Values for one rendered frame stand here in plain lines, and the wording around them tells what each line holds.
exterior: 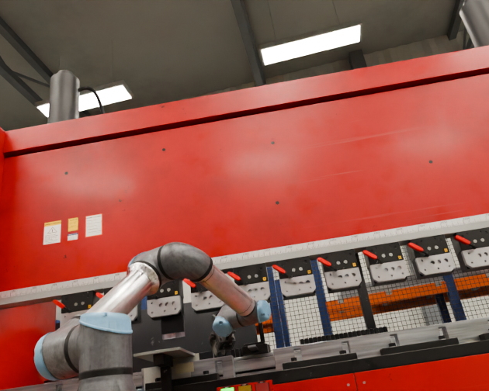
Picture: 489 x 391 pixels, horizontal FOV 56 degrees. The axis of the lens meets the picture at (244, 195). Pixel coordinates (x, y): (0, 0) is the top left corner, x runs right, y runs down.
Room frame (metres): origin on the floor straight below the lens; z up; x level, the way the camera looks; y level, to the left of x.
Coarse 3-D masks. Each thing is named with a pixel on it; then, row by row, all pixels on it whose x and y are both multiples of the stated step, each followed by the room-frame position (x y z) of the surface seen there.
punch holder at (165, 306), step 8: (176, 280) 2.02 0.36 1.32; (160, 288) 2.02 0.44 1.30; (168, 288) 2.02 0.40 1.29; (176, 288) 2.02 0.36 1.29; (152, 296) 2.02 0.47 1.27; (160, 296) 2.02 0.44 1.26; (168, 296) 2.02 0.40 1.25; (176, 296) 2.02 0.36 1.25; (152, 304) 2.02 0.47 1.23; (160, 304) 2.03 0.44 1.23; (168, 304) 2.03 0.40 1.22; (176, 304) 2.02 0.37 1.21; (152, 312) 2.03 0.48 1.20; (160, 312) 2.02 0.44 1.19; (168, 312) 2.02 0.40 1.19; (176, 312) 2.02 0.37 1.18
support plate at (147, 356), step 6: (168, 348) 1.78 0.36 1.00; (174, 348) 1.78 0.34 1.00; (180, 348) 1.79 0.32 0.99; (138, 354) 1.79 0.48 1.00; (144, 354) 1.79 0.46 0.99; (150, 354) 1.79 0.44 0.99; (168, 354) 1.86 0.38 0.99; (174, 354) 1.88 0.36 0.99; (180, 354) 1.91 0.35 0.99; (186, 354) 1.94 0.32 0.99; (192, 354) 2.01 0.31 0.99; (150, 360) 1.97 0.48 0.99
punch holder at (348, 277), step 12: (336, 252) 1.98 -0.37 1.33; (348, 252) 1.98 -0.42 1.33; (336, 264) 1.98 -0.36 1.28; (348, 264) 1.98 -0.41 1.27; (324, 276) 2.05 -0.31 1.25; (336, 276) 1.98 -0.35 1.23; (348, 276) 1.99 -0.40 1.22; (360, 276) 1.97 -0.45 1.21; (336, 288) 1.98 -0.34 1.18; (348, 288) 2.01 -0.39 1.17
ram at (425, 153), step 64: (192, 128) 2.01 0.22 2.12; (256, 128) 2.00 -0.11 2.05; (320, 128) 1.98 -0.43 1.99; (384, 128) 1.96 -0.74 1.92; (448, 128) 1.95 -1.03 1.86; (64, 192) 2.05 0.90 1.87; (128, 192) 2.03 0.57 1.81; (192, 192) 2.01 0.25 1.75; (256, 192) 2.00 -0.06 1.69; (320, 192) 1.98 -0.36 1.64; (384, 192) 1.97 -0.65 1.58; (448, 192) 1.95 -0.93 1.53; (0, 256) 2.06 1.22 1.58; (64, 256) 2.05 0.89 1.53; (128, 256) 2.03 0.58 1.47; (320, 256) 2.03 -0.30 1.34
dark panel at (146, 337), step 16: (144, 320) 2.58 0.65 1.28; (160, 320) 2.57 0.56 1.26; (192, 320) 2.56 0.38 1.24; (208, 320) 2.56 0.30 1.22; (144, 336) 2.58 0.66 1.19; (160, 336) 2.57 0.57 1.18; (192, 336) 2.56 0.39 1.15; (208, 336) 2.56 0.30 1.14; (240, 336) 2.55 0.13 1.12; (256, 336) 2.54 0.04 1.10; (144, 368) 2.58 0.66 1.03
